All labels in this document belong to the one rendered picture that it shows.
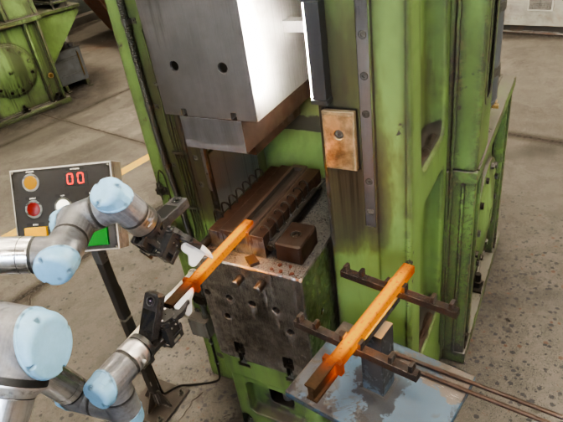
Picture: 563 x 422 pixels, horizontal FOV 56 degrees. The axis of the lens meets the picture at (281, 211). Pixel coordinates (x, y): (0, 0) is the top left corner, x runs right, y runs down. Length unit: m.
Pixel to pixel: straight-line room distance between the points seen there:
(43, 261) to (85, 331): 1.96
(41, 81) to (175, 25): 5.09
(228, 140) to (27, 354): 0.75
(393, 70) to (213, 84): 0.45
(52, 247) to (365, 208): 0.85
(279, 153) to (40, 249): 1.12
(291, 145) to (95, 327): 1.58
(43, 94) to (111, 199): 5.36
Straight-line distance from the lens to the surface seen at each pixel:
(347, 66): 1.35
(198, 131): 1.48
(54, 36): 6.70
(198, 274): 1.46
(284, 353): 1.79
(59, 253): 1.08
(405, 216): 1.51
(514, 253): 3.13
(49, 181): 1.84
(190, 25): 1.37
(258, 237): 1.58
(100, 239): 1.77
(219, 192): 1.81
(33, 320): 1.01
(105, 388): 1.26
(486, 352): 2.57
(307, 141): 1.92
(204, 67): 1.38
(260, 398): 2.18
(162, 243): 1.28
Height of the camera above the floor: 1.90
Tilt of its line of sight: 33 degrees down
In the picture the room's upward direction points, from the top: 9 degrees counter-clockwise
